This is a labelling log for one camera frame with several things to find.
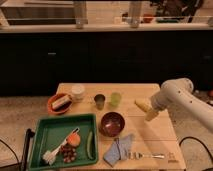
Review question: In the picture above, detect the light green cup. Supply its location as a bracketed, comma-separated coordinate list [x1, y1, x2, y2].
[110, 92, 121, 107]

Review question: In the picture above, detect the white cup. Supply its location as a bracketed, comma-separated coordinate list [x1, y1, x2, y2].
[71, 84, 85, 101]

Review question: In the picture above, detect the white dish brush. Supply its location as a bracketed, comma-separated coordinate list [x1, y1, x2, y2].
[42, 127, 80, 165]

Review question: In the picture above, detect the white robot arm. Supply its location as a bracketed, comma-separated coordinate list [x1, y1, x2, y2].
[146, 78, 213, 133]

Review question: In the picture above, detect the blue folded cloth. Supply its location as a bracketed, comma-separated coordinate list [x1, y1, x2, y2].
[103, 134, 134, 167]

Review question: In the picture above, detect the black cable right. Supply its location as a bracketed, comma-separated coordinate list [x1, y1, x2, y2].
[178, 136, 213, 171]

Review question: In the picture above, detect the dark metal cup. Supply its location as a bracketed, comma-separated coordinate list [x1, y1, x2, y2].
[94, 94, 105, 110]

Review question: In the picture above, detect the green plastic tray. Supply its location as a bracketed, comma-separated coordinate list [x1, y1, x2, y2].
[27, 113, 100, 171]

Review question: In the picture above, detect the silver fork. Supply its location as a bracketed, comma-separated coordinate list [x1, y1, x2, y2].
[128, 152, 165, 160]

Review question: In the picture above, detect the purple bowl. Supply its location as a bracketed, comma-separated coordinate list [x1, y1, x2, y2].
[99, 112, 125, 137]

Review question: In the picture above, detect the green cucumber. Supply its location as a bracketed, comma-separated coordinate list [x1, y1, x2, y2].
[86, 131, 93, 160]

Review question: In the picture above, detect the orange bowl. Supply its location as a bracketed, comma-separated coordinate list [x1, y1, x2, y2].
[47, 93, 72, 115]

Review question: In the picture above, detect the orange carrot toy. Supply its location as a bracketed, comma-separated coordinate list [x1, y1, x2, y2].
[67, 133, 81, 147]

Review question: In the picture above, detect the black chair frame left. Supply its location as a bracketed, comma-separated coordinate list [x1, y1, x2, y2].
[0, 129, 35, 171]

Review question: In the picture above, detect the red grape bunch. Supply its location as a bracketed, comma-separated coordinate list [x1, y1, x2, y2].
[59, 144, 77, 163]

